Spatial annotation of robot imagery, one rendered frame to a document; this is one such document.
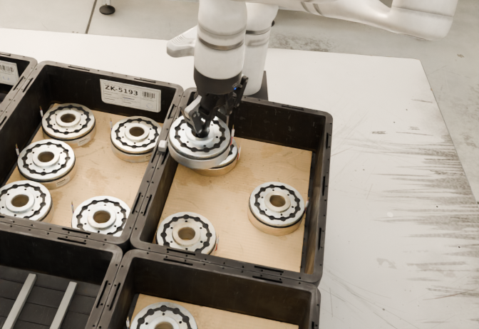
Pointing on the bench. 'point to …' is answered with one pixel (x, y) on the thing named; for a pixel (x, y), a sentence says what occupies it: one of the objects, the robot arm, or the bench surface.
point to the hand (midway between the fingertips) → (212, 127)
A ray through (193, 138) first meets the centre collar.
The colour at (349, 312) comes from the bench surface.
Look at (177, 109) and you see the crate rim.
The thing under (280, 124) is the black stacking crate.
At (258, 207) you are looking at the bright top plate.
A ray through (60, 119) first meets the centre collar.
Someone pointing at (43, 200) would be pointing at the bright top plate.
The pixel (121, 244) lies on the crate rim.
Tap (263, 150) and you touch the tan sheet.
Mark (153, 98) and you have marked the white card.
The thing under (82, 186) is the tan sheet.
